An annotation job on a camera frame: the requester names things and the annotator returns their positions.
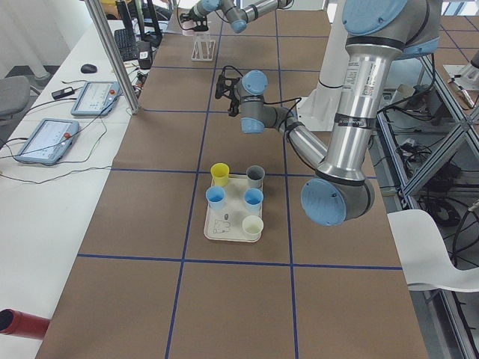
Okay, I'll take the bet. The black keyboard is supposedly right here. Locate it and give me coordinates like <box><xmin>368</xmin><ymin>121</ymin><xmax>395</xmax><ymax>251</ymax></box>
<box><xmin>114</xmin><ymin>28</ymin><xmax>138</xmax><ymax>61</ymax></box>

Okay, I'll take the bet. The teach pendant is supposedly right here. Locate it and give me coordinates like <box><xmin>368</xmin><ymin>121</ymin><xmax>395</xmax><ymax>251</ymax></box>
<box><xmin>13</xmin><ymin>118</ymin><xmax>80</xmax><ymax>165</ymax></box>
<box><xmin>70</xmin><ymin>82</ymin><xmax>121</xmax><ymax>117</ymax></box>

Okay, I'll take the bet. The black phone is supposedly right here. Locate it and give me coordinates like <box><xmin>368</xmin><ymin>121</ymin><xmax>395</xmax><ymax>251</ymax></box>
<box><xmin>51</xmin><ymin>87</ymin><xmax>75</xmax><ymax>100</ymax></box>

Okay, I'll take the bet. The pale green plastic cup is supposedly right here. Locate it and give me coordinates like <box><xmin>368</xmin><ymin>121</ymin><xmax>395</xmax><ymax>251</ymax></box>
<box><xmin>242</xmin><ymin>215</ymin><xmax>263</xmax><ymax>239</ymax></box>

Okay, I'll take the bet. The braided arm cable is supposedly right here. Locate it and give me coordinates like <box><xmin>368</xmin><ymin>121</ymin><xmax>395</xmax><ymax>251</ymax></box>
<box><xmin>222</xmin><ymin>65</ymin><xmax>303</xmax><ymax>124</ymax></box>

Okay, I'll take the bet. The white chair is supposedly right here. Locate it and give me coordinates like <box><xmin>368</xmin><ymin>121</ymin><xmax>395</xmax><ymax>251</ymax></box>
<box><xmin>388</xmin><ymin>209</ymin><xmax>478</xmax><ymax>292</ymax></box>

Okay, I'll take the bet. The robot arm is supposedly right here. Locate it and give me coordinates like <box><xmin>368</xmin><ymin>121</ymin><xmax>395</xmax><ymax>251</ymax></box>
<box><xmin>216</xmin><ymin>1</ymin><xmax>441</xmax><ymax>226</ymax></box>
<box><xmin>178</xmin><ymin>0</ymin><xmax>293</xmax><ymax>34</ymax></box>

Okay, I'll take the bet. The black computer mouse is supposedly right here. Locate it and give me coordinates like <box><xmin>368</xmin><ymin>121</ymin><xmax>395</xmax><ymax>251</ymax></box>
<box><xmin>80</xmin><ymin>64</ymin><xmax>97</xmax><ymax>74</ymax></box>

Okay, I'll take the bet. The teach pendant far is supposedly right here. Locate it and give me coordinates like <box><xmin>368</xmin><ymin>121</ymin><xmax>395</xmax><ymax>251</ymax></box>
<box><xmin>70</xmin><ymin>82</ymin><xmax>121</xmax><ymax>117</ymax></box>

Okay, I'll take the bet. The light blue cup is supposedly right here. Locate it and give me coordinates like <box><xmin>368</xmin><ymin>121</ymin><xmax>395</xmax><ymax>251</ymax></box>
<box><xmin>243</xmin><ymin>188</ymin><xmax>263</xmax><ymax>214</ymax></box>
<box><xmin>205</xmin><ymin>185</ymin><xmax>226</xmax><ymax>211</ymax></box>

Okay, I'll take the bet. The light blue cup front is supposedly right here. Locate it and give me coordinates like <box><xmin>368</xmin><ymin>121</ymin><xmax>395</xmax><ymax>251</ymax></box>
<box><xmin>243</xmin><ymin>188</ymin><xmax>263</xmax><ymax>214</ymax></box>

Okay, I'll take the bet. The red cylinder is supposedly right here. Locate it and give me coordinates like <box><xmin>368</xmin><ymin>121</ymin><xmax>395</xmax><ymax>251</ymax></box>
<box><xmin>1</xmin><ymin>309</ymin><xmax>50</xmax><ymax>340</ymax></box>

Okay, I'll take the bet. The grey plastic cup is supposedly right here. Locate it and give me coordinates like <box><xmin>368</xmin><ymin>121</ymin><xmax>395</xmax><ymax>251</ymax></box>
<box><xmin>245</xmin><ymin>165</ymin><xmax>266</xmax><ymax>188</ymax></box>

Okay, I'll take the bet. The yellow plastic cup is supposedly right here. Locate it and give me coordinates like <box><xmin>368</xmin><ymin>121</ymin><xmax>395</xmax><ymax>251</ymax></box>
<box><xmin>210</xmin><ymin>162</ymin><xmax>230</xmax><ymax>187</ymax></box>

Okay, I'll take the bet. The white wire cup rack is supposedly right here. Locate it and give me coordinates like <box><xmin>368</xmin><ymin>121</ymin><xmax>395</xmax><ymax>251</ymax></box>
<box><xmin>192</xmin><ymin>32</ymin><xmax>216</xmax><ymax>62</ymax></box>

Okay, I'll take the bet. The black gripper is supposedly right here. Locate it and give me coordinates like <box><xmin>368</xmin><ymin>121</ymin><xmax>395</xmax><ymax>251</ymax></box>
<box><xmin>179</xmin><ymin>13</ymin><xmax>208</xmax><ymax>31</ymax></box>
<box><xmin>224</xmin><ymin>77</ymin><xmax>240</xmax><ymax>117</ymax></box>

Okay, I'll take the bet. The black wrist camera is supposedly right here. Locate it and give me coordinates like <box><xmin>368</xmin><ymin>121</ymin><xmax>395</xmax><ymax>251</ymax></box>
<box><xmin>215</xmin><ymin>73</ymin><xmax>228</xmax><ymax>99</ymax></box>

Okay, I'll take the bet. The teach pendant near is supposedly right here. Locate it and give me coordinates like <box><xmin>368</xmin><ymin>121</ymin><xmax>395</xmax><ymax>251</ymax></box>
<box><xmin>13</xmin><ymin>118</ymin><xmax>80</xmax><ymax>165</ymax></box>

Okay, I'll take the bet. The aluminium frame post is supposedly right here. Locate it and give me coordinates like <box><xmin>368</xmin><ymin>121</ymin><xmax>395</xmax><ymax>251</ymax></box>
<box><xmin>85</xmin><ymin>0</ymin><xmax>140</xmax><ymax>114</ymax></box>

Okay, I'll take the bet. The white plastic tray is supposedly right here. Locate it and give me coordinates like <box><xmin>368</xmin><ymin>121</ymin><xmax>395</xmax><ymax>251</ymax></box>
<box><xmin>204</xmin><ymin>175</ymin><xmax>263</xmax><ymax>243</ymax></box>

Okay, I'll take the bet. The grey office chair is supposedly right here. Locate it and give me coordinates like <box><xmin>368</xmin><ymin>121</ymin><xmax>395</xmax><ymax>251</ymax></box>
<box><xmin>1</xmin><ymin>76</ymin><xmax>30</xmax><ymax>118</ymax></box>

